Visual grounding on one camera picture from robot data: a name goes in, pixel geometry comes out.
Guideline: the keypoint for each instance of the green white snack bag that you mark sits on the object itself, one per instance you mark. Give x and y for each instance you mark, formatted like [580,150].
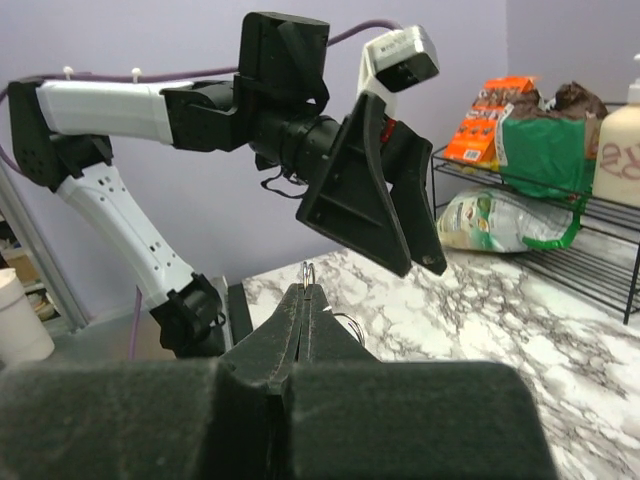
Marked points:
[492,219]

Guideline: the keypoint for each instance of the white tumbler red lid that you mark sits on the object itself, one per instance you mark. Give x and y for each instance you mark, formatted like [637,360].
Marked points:
[23,336]

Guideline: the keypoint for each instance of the black wire shelf rack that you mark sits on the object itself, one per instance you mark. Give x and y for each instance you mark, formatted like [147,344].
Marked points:
[587,244]

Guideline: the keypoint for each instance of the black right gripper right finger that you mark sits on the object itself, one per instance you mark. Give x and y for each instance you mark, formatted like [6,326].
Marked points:
[411,420]

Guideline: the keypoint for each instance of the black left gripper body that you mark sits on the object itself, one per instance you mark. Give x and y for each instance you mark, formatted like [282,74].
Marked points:
[331,158]

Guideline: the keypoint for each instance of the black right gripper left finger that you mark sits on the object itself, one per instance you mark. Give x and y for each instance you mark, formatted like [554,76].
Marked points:
[215,418]

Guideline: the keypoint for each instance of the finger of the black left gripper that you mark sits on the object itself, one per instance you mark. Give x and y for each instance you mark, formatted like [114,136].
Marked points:
[366,224]
[405,158]

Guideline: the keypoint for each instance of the green brown bag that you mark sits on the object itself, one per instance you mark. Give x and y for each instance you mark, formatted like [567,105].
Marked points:
[547,149]

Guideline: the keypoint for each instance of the cream pump soap bottle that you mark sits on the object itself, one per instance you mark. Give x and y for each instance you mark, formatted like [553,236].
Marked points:
[617,175]

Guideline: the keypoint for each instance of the red handled key organizer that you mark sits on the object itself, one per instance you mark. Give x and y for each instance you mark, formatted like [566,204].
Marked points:
[308,279]

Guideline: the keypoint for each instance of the orange product box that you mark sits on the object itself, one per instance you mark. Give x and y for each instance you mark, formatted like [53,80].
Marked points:
[473,141]

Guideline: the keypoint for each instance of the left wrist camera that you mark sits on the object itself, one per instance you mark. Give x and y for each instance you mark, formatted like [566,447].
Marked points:
[396,61]

